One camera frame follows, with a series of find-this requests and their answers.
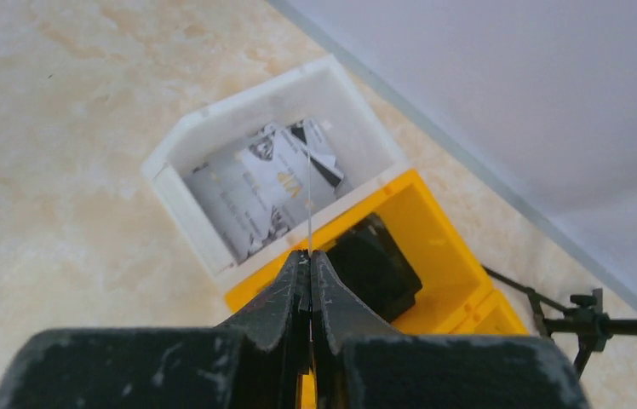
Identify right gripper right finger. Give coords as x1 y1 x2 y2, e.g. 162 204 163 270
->
311 251 589 408

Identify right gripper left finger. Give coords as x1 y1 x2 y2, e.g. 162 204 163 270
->
0 251 310 408

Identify white card with black stripe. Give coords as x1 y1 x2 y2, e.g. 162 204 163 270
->
304 147 313 256

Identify black pad in bin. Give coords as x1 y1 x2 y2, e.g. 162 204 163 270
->
327 213 422 323

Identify yellow bin with black pad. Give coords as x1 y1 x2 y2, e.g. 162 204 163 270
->
227 170 492 406

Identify yellow bin with beige parts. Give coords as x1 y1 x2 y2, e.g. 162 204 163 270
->
450 290 530 336

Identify papers in white bin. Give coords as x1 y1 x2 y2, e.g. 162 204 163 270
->
184 118 351 262

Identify white plastic bin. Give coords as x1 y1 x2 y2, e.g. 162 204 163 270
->
141 55 410 295

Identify black tripod with grey pole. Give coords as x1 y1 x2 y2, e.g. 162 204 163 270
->
484 267 637 376

